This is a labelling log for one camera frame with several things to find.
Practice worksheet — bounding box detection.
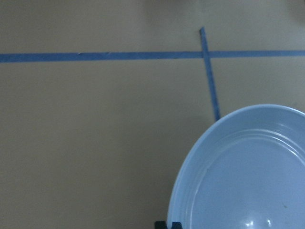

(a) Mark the blue round plate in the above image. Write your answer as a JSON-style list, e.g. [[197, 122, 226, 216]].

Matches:
[[167, 104, 305, 229]]

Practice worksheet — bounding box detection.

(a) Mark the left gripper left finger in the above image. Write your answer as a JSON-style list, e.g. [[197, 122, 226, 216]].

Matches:
[[154, 221, 167, 229]]

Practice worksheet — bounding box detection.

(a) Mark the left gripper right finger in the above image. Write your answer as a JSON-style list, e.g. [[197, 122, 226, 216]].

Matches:
[[171, 222, 183, 229]]

